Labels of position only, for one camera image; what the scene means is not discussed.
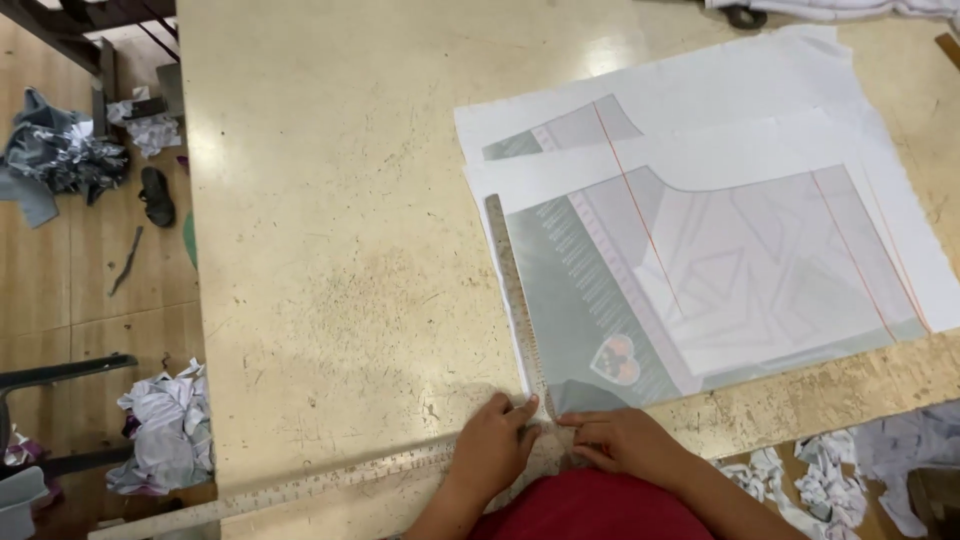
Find large grey printed paper pattern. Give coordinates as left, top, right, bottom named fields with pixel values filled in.
left=504, top=165, right=933, bottom=418

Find small pile white fabric scraps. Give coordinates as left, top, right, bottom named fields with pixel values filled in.
left=106, top=86, right=183, bottom=159

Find heap of white fabric scraps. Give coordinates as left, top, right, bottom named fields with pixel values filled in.
left=105, top=357, right=216, bottom=498

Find heap of grey fabric scraps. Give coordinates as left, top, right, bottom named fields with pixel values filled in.
left=0, top=86, right=133, bottom=228

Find metal L-square ruler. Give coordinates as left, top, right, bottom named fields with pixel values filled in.
left=88, top=193, right=560, bottom=540

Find black sandal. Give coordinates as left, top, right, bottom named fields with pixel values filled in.
left=138, top=165, right=177, bottom=228

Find white fabric sheet orange lines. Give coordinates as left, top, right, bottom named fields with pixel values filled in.
left=463, top=107, right=937, bottom=399

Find wooden ruler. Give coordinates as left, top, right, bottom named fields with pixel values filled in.
left=933, top=31, right=960, bottom=73

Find white cloth bundle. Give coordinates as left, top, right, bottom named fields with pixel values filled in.
left=705, top=0, right=960, bottom=24

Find dark strip on floor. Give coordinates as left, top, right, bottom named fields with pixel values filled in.
left=108, top=225, right=145, bottom=298

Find black chair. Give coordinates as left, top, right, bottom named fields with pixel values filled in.
left=0, top=353, right=141, bottom=481

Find dark wooden table frame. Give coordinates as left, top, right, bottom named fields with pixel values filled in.
left=0, top=0, right=181, bottom=140

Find person's right hand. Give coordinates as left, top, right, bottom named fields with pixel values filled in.
left=555, top=408, right=695, bottom=496

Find large white fabric sheet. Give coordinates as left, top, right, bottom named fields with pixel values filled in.
left=453, top=24, right=960, bottom=335

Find red shirt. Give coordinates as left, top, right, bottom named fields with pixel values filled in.
left=468, top=468, right=717, bottom=540

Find light blue plastic bin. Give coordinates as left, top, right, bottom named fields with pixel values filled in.
left=0, top=465, right=51, bottom=540

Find person's left hand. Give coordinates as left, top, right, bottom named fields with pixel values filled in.
left=447, top=393, right=546, bottom=513

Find small grey printed paper pattern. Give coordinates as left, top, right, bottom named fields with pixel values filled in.
left=481, top=93, right=645, bottom=162

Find scattered white fabric offcuts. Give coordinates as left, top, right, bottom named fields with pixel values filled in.
left=711, top=401, right=960, bottom=540

